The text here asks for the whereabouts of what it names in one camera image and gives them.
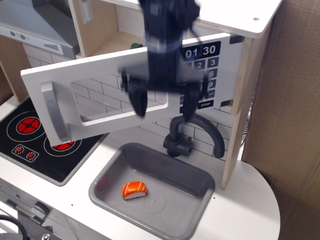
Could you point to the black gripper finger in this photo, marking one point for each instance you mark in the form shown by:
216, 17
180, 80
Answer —
192, 95
137, 94

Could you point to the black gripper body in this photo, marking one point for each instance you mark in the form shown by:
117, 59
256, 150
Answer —
164, 72

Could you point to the white toy microwave door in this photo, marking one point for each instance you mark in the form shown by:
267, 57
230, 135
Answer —
82, 98

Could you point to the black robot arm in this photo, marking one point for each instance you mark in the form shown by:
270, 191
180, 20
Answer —
165, 22

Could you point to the white wooden microwave cabinet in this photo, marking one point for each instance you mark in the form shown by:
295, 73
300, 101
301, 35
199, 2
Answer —
106, 26

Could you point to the purple toy eggplant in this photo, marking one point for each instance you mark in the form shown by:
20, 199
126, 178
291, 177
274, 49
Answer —
136, 45

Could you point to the dark grey toy faucet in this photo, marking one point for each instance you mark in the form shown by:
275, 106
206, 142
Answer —
186, 135

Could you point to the orange salmon sushi toy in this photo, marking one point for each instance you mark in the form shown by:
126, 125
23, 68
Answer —
134, 189

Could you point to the brown cardboard box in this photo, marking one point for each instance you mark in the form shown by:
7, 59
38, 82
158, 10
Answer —
283, 140

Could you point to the grey toy sink basin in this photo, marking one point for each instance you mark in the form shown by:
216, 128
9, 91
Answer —
178, 193

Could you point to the grey range hood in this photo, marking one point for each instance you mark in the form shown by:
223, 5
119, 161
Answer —
39, 24

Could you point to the black toy stove top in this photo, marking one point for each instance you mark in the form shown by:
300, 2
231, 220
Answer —
24, 142

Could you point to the grey metal bracket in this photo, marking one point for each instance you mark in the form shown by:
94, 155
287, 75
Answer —
38, 219

